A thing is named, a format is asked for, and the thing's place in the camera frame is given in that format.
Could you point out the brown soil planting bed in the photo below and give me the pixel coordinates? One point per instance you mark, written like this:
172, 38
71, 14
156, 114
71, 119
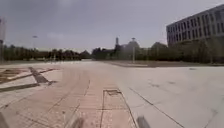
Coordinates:
12, 72

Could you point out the lamp pole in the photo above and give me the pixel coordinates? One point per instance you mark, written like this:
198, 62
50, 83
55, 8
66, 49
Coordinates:
133, 53
34, 41

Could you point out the pale stone slab plaza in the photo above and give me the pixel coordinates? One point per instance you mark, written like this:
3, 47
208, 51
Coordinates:
160, 86

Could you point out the raised grass strip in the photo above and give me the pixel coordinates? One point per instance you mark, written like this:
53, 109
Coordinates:
160, 63

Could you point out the grey building with window rows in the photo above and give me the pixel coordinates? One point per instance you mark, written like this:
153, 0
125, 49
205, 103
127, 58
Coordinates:
200, 25

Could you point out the rectangular manhole cover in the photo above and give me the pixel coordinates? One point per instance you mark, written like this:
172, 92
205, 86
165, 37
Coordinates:
113, 92

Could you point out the row of dark trees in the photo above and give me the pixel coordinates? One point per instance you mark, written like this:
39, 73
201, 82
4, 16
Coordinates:
156, 51
63, 55

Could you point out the domed building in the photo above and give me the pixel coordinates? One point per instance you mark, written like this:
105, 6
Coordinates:
131, 45

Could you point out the robot's own part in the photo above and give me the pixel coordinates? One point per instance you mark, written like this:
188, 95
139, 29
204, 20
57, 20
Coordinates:
76, 122
143, 122

